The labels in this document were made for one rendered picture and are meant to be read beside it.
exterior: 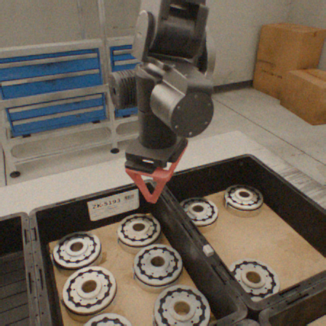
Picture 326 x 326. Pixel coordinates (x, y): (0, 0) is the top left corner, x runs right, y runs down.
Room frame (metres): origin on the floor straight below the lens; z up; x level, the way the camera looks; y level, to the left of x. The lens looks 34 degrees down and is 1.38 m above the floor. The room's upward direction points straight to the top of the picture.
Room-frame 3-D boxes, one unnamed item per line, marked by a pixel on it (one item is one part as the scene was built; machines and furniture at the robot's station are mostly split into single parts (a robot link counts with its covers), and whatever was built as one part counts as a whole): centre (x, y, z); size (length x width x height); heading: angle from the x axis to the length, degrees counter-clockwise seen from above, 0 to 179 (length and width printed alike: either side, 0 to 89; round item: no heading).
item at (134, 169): (0.39, 0.02, 1.10); 0.07 x 0.07 x 0.09; 69
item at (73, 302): (0.36, 0.14, 0.86); 0.10 x 0.10 x 0.01
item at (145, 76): (0.40, 0.01, 1.23); 0.07 x 0.06 x 0.07; 26
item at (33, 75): (2.15, 0.80, 0.60); 0.72 x 0.03 x 0.56; 116
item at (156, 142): (0.41, 0.01, 1.17); 0.10 x 0.07 x 0.07; 159
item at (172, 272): (0.42, 0.01, 0.86); 0.10 x 0.10 x 0.01
